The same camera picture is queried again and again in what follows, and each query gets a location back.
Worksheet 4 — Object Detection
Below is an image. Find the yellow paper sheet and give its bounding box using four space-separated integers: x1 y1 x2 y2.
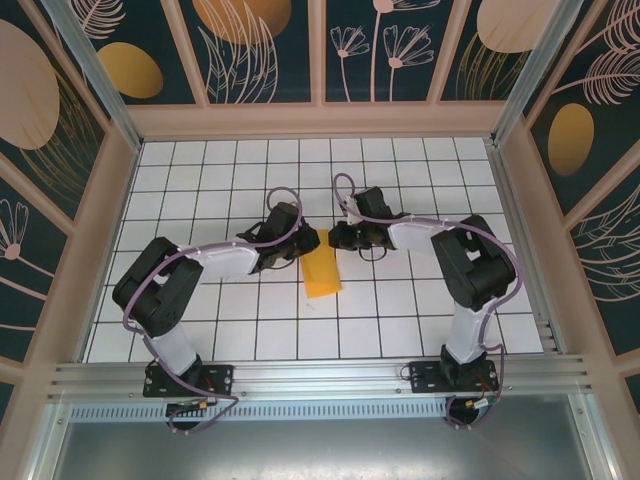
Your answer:
301 229 345 300

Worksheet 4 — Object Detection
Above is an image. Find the grey metal sheet panel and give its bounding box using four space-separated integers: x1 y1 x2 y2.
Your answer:
29 394 616 480

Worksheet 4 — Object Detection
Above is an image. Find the perforated metal strip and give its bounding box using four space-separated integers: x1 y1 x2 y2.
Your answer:
69 403 571 421

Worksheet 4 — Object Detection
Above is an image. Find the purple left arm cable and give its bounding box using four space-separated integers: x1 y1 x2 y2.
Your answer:
122 186 305 435

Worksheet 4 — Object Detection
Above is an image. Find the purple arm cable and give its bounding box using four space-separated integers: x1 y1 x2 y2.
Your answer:
332 172 525 432
122 186 305 435

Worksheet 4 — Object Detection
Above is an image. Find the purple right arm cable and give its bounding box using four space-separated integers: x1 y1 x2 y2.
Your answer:
332 172 525 432

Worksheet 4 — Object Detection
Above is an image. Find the thin black cable loop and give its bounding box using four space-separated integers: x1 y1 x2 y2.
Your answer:
356 243 391 263
259 252 297 274

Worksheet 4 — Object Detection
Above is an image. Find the aluminium side rail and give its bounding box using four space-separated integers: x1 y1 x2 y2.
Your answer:
487 142 564 354

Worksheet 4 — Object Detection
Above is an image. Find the long aluminium mounting rail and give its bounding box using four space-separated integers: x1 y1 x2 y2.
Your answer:
47 353 594 401

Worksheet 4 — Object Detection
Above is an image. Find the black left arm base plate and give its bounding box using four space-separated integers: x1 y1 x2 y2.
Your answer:
142 363 236 399

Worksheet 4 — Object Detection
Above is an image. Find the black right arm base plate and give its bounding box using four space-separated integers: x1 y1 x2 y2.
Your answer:
408 359 500 396

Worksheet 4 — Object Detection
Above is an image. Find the aluminium corner post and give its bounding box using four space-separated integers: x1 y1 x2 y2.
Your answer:
39 0 144 154
489 0 586 146

